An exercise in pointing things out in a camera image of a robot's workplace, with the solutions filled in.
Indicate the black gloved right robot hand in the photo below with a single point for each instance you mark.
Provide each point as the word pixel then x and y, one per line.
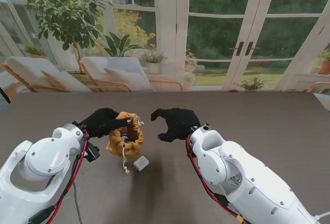
pixel 180 123

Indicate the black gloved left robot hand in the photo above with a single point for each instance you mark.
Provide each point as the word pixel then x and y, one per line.
pixel 103 123

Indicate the white charger head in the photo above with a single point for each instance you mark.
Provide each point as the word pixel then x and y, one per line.
pixel 141 163

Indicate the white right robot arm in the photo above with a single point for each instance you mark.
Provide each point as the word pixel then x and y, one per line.
pixel 232 162

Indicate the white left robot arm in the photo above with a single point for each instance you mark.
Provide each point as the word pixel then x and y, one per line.
pixel 46 154

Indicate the printed sunroom backdrop banner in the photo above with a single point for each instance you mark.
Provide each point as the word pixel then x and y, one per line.
pixel 165 33

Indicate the black edge object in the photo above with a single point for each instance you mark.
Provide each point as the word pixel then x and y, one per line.
pixel 3 97

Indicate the white paper sheet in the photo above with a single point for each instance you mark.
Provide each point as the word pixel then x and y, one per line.
pixel 323 101

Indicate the white zip tie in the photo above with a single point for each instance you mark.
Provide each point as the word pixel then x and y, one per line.
pixel 322 215

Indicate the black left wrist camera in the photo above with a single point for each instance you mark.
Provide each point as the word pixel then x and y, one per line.
pixel 92 153

